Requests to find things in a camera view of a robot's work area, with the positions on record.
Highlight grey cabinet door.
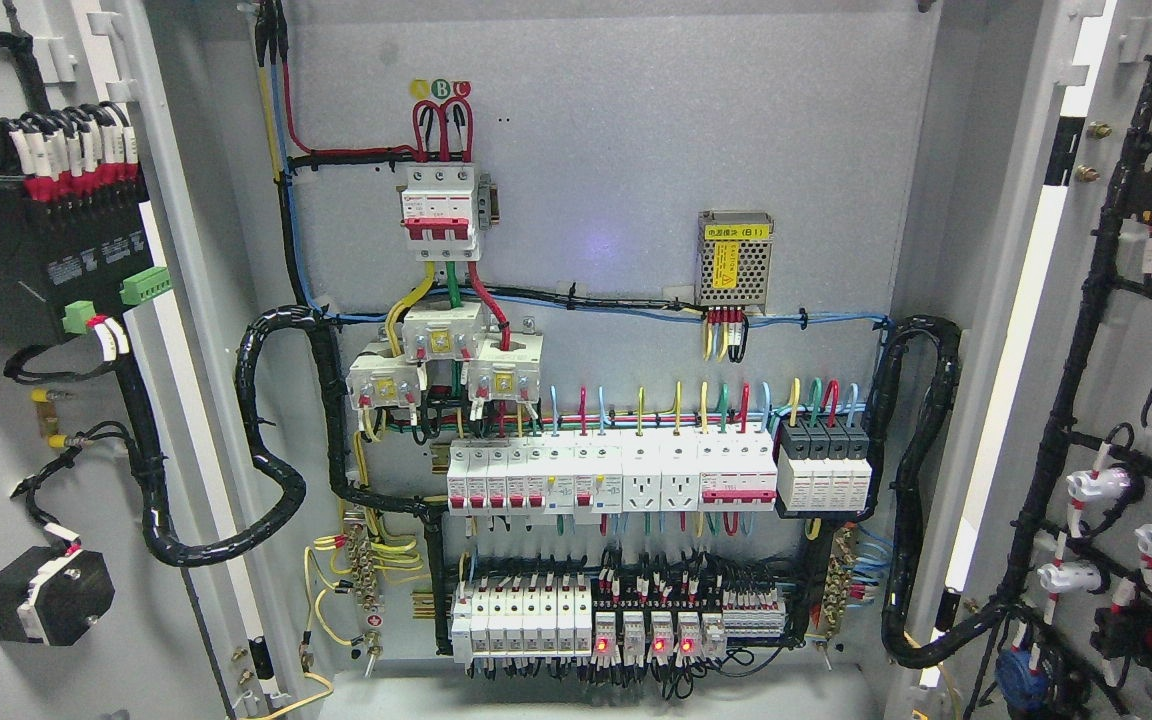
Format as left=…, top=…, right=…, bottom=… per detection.
left=0, top=0, right=287, bottom=720
left=877, top=1, right=1152, bottom=719

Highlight white current transformers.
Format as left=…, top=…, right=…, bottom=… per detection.
left=347, top=301, right=544, bottom=411

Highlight row of small breakers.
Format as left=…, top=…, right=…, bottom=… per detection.
left=445, top=430, right=626, bottom=523

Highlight white double power sockets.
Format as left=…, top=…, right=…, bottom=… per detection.
left=621, top=430, right=702, bottom=511

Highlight metal mesh power supply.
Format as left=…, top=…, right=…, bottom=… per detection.
left=695, top=210, right=774, bottom=306

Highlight red white circuit breaker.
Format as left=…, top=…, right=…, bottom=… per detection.
left=698, top=430, right=776, bottom=511

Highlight main red white breaker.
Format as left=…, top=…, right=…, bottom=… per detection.
left=399, top=162, right=486, bottom=263

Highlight lower white breaker row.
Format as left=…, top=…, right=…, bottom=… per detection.
left=450, top=577, right=594, bottom=666

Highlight black white surge protector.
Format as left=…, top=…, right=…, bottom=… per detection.
left=774, top=420, right=874, bottom=520

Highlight relay row with red leds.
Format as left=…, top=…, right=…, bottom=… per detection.
left=591, top=609, right=727, bottom=670

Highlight brass ground terminal bar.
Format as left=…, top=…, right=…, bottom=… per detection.
left=818, top=523, right=856, bottom=639

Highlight black digital power meter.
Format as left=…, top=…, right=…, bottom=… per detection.
left=0, top=176, right=154, bottom=348

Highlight black left cable conduit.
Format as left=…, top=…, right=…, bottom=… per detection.
left=141, top=305, right=447, bottom=569

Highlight black cable conduit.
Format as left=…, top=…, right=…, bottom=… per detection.
left=876, top=314, right=996, bottom=669
left=141, top=305, right=447, bottom=569

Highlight black right cable conduit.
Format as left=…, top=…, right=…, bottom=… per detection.
left=876, top=314, right=996, bottom=669

